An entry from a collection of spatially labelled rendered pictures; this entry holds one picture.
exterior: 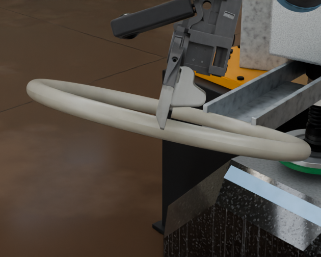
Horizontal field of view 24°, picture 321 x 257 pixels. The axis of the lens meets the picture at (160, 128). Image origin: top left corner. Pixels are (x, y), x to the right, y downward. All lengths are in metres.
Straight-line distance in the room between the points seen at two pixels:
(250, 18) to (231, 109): 1.30
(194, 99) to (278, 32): 0.81
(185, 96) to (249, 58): 1.91
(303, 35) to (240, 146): 0.72
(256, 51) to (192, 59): 1.85
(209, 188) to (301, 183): 0.28
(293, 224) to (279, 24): 0.47
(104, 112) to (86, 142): 3.08
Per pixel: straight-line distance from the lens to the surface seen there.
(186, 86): 0.98
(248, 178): 1.89
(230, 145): 1.05
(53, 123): 4.38
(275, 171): 1.90
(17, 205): 3.54
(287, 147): 1.12
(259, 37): 2.84
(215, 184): 1.96
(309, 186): 1.84
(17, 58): 5.57
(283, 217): 1.80
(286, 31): 1.75
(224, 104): 1.53
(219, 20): 1.02
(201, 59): 1.01
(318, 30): 1.71
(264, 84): 1.67
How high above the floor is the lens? 1.72
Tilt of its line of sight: 24 degrees down
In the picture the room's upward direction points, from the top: straight up
